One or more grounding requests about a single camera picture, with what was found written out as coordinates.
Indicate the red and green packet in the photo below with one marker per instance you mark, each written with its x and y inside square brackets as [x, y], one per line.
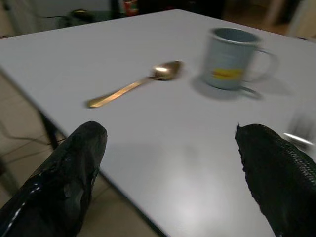
[130, 7]

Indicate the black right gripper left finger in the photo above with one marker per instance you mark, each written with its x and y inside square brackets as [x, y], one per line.
[61, 177]

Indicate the black bundle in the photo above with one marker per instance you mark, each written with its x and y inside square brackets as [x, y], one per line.
[80, 15]

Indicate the grey mug with yellow print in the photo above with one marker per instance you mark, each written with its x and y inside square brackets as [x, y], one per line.
[227, 56]

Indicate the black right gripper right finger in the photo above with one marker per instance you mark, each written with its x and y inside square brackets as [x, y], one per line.
[279, 172]

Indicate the black table leg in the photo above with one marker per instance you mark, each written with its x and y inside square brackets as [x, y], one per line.
[49, 130]

